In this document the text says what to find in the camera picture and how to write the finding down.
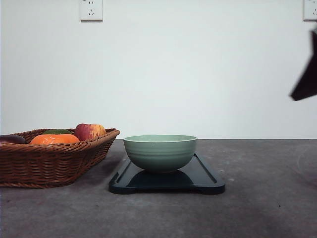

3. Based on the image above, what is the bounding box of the light green ceramic bowl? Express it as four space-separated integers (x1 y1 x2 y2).
123 134 198 172

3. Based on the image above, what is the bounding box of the white wall socket right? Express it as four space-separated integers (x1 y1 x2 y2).
301 0 317 23

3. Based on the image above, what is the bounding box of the dark blue rectangular tray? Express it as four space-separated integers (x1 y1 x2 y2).
109 154 225 194

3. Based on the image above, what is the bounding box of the white wall socket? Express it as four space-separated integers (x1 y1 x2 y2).
301 0 317 23
79 0 103 24

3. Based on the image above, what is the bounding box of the red yellow apple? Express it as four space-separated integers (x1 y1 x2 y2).
75 123 106 141

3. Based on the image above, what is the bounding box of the dark purple eggplant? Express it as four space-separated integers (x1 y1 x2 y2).
0 135 25 143

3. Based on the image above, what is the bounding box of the orange tangerine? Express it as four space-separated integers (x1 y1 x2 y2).
30 134 80 144

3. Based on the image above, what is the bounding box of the dark green avocado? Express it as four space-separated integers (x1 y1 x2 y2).
43 129 72 134

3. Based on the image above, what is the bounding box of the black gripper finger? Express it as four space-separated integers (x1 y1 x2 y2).
290 29 317 101

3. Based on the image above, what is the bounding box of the brown wicker basket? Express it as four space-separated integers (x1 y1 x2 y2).
0 128 120 188

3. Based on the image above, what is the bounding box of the white wall socket left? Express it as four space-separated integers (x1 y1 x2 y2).
79 0 103 24

